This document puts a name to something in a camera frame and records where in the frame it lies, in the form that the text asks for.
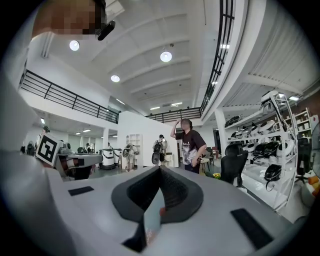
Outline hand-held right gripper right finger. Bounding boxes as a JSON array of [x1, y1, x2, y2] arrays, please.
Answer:
[[139, 166, 286, 256]]

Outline black balcony railing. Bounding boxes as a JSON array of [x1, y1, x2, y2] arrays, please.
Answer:
[[19, 69, 120, 125], [200, 0, 236, 112], [145, 106, 203, 124]]

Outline row of white black helmets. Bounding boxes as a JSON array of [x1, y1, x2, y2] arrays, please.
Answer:
[[224, 116, 296, 192]]

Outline person's head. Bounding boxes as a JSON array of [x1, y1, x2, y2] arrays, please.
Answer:
[[31, 0, 108, 36]]

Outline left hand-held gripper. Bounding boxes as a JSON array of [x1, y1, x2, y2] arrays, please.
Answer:
[[35, 132, 104, 177]]

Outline white metal shelf rack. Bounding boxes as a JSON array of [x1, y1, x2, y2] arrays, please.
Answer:
[[223, 90, 300, 212]]

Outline black office chair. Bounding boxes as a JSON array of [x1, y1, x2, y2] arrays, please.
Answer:
[[295, 136, 313, 185], [220, 143, 249, 189]]

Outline white wheeled robot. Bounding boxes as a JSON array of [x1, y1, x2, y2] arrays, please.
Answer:
[[99, 147, 117, 171]]

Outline white orange cushion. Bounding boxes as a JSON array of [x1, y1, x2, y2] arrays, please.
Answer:
[[301, 176, 320, 207]]

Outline white shelf unit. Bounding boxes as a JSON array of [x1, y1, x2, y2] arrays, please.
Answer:
[[282, 107, 313, 141]]

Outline blue cloth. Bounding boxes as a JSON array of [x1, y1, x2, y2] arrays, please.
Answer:
[[144, 186, 163, 230]]

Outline person's white shirt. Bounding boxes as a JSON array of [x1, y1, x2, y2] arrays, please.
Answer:
[[0, 24, 76, 256]]

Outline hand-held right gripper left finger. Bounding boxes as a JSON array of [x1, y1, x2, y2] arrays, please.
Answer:
[[45, 166, 161, 256]]

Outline black head-mounted camera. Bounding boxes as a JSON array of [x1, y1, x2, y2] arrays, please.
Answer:
[[96, 20, 117, 42]]

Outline white bookshelf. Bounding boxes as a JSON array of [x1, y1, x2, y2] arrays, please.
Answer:
[[125, 133, 144, 169]]

